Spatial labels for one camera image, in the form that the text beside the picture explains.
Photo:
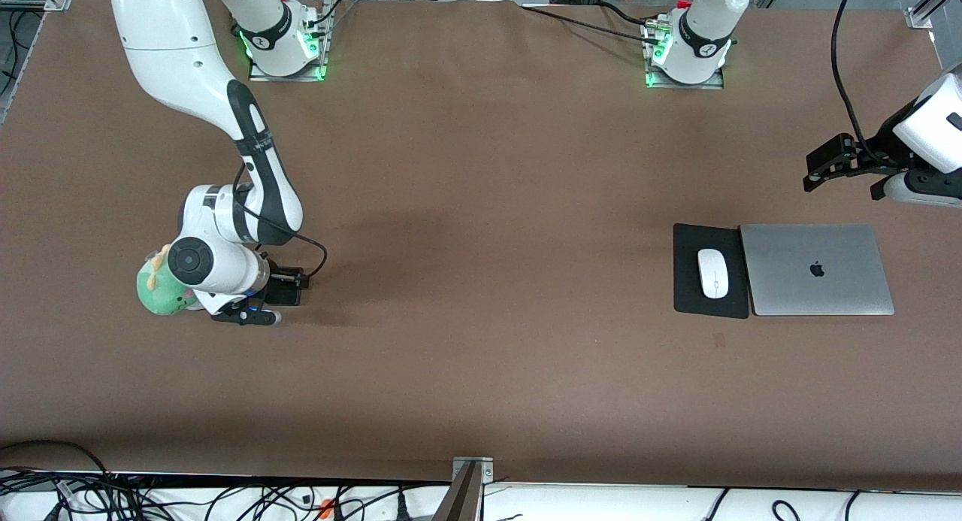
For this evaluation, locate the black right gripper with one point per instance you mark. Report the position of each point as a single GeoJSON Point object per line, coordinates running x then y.
{"type": "Point", "coordinates": [279, 287]}

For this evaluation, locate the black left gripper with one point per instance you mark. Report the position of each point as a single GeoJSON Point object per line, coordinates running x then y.
{"type": "Point", "coordinates": [881, 149]}

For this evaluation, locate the green dinosaur plush toy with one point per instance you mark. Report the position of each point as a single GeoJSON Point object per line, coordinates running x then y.
{"type": "Point", "coordinates": [154, 292]}

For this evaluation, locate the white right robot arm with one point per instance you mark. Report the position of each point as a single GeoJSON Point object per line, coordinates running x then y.
{"type": "Point", "coordinates": [173, 47]}

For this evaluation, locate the silver laptop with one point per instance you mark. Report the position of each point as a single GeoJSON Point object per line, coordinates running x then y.
{"type": "Point", "coordinates": [815, 269]}

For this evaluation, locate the white computer mouse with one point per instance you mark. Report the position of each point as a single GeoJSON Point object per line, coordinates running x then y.
{"type": "Point", "coordinates": [713, 273]}

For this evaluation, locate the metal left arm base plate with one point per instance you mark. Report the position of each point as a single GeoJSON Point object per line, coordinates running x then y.
{"type": "Point", "coordinates": [718, 81]}

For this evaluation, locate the aluminium corner profile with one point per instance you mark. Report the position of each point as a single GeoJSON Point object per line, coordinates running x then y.
{"type": "Point", "coordinates": [932, 6]}

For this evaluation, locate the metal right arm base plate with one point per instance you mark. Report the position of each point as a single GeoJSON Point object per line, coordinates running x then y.
{"type": "Point", "coordinates": [316, 71]}

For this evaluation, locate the metal table edge bracket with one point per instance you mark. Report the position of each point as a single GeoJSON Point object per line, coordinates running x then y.
{"type": "Point", "coordinates": [472, 480]}

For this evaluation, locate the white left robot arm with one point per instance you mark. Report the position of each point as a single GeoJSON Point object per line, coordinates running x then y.
{"type": "Point", "coordinates": [706, 25]}

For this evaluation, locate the black mouse pad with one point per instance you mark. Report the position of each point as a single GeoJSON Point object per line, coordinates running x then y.
{"type": "Point", "coordinates": [688, 280]}

